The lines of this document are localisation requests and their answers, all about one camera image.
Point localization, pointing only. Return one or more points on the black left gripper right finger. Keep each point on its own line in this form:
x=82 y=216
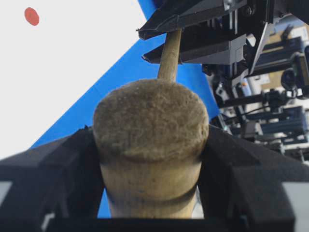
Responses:
x=263 y=190

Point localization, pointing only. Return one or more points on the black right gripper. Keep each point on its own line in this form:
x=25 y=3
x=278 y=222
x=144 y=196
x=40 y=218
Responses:
x=233 y=58

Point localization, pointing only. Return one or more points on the large white board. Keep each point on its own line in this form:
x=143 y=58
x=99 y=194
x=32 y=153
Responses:
x=45 y=69

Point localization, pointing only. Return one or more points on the blue table mat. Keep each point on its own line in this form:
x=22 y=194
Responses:
x=144 y=79

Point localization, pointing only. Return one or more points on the wooden mallet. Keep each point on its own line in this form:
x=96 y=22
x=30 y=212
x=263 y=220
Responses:
x=149 y=135

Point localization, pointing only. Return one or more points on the red dot mark far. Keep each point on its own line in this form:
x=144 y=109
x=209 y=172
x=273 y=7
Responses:
x=31 y=16

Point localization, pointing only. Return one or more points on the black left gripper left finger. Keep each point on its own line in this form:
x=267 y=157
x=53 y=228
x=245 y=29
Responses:
x=61 y=179

